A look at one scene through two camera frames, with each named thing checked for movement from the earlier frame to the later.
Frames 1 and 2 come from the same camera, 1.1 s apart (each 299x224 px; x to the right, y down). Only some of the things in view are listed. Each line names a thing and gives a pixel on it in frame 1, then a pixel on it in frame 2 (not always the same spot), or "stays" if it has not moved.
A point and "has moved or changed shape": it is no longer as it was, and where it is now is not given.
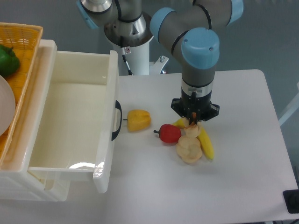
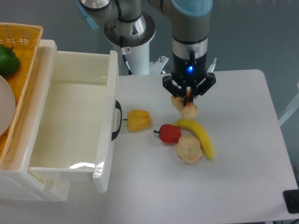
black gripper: [205, 109] -> [189, 72]
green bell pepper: [9, 62] stays
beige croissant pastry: [191, 130] has moved or changed shape
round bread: [189, 149] stays
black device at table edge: [291, 199] stays
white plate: [7, 107] stays
